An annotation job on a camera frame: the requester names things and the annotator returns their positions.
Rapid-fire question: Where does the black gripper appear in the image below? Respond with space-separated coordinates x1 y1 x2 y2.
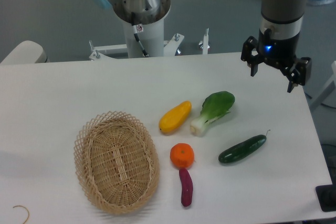
241 32 312 93

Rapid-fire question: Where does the tan rubber band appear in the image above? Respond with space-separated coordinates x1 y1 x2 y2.
12 205 31 223

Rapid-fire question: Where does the dark green cucumber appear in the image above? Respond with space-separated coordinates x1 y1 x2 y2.
218 129 271 165

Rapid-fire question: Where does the white frame at right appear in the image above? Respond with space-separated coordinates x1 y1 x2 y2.
309 61 335 111

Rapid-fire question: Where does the orange tangerine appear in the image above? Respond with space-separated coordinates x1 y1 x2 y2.
170 143 195 168

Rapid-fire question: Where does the green bok choy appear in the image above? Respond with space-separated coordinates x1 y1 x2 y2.
190 91 235 136

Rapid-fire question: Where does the yellow mango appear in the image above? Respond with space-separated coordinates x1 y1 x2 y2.
159 101 192 134

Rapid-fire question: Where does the black device at edge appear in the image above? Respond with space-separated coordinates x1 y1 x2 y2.
316 184 336 212

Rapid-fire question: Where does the white chair back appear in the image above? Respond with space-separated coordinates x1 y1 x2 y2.
1 40 50 66

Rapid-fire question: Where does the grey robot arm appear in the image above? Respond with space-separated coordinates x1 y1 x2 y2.
94 0 311 92

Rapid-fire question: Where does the woven wicker basket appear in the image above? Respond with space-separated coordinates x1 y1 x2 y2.
74 111 160 215

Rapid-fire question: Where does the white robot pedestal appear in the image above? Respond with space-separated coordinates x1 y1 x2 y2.
89 0 184 60

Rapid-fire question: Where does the purple sweet potato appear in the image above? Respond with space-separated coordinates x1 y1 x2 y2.
179 168 193 207

